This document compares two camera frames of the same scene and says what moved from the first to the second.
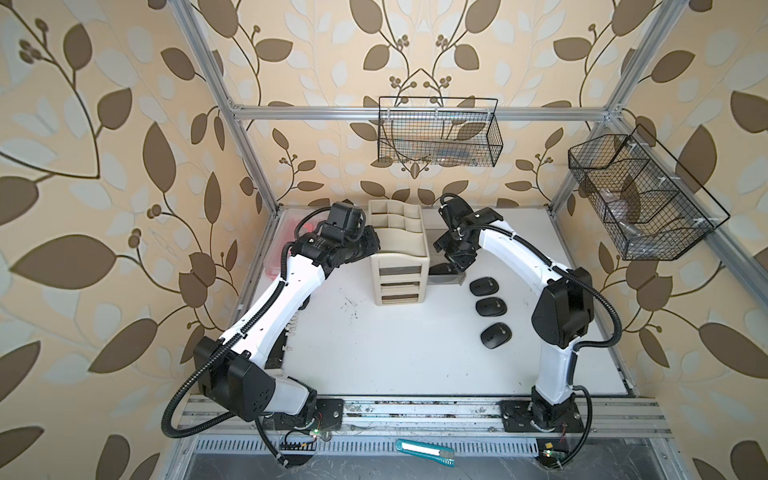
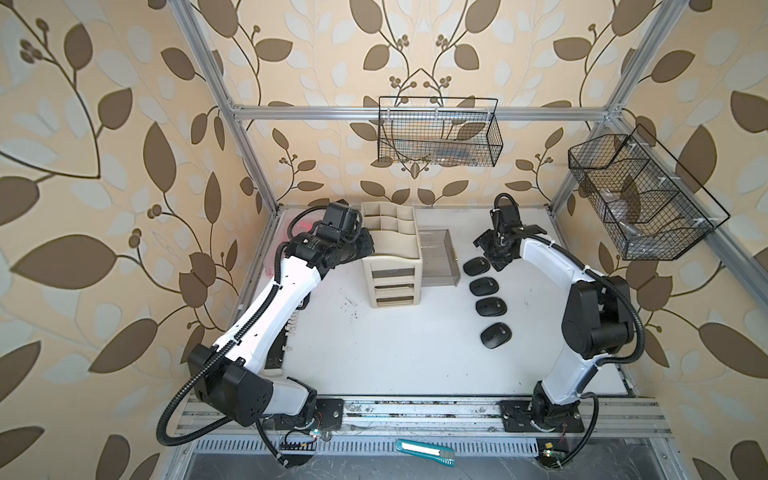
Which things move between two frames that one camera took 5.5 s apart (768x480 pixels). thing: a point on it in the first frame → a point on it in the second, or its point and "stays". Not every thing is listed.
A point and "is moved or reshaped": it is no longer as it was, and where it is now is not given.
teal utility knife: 428,452 stays
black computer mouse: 491,306 stays
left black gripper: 372,245 stays
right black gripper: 461,263 → 483,242
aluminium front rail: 602,418 stays
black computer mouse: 442,269 → 476,266
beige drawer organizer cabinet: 400,269 is moved or reshaped
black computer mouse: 496,335 stays
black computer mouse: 484,286 stays
